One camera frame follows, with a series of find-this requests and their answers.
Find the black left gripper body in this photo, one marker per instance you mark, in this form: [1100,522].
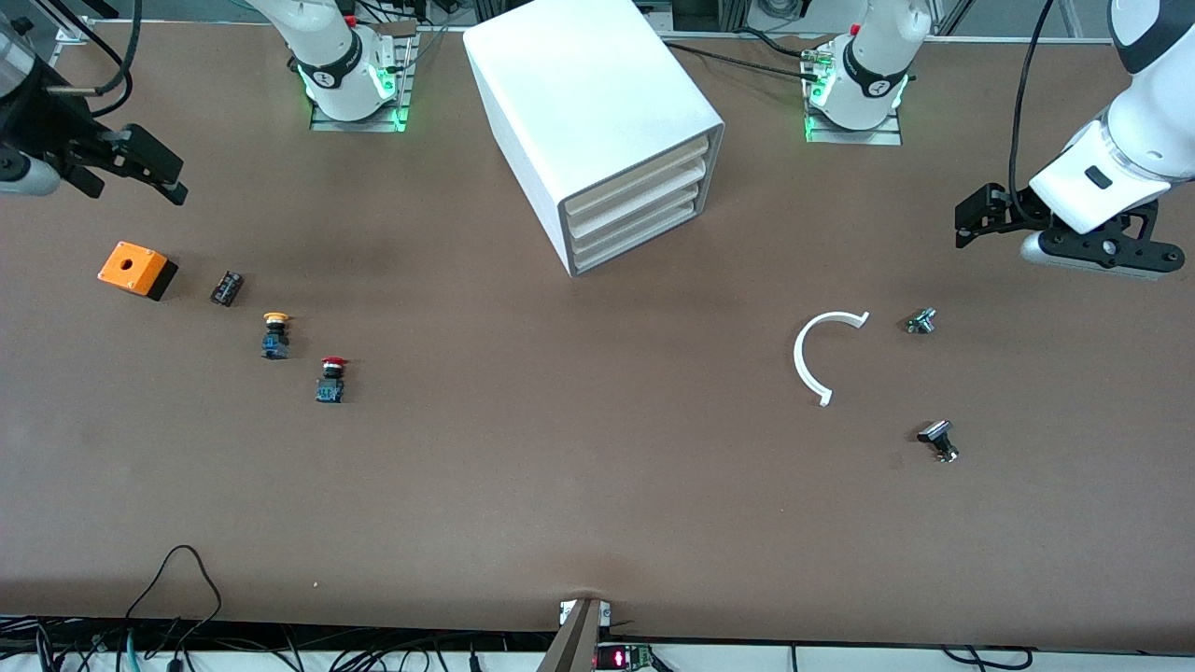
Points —
[1010,205]

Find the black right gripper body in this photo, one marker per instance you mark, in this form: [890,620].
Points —
[39,124]

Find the white plastic tray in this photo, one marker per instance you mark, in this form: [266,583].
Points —
[635,218]

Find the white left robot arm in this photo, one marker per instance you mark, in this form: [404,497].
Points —
[1148,121]

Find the yellow push button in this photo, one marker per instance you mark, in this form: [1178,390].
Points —
[274,338]

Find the red push button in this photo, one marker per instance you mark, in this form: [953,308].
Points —
[330,381]

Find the small metal green component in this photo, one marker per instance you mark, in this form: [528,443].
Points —
[921,321]

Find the circuit board with red display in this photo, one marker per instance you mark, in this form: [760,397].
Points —
[621,659]

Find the orange button enclosure box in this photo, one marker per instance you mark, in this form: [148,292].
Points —
[131,264]

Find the small black switch block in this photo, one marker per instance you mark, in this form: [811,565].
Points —
[226,287]

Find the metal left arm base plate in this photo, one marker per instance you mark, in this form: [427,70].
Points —
[878,137]

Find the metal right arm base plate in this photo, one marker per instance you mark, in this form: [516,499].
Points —
[327,123]

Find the black capped metal switch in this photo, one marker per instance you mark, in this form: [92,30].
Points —
[937,437]

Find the white curved plastic bracket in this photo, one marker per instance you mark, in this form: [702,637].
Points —
[798,359]

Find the white stand mounting bracket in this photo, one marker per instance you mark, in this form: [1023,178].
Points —
[565,611]

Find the grey camera stand bar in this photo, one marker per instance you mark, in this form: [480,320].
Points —
[571,644]

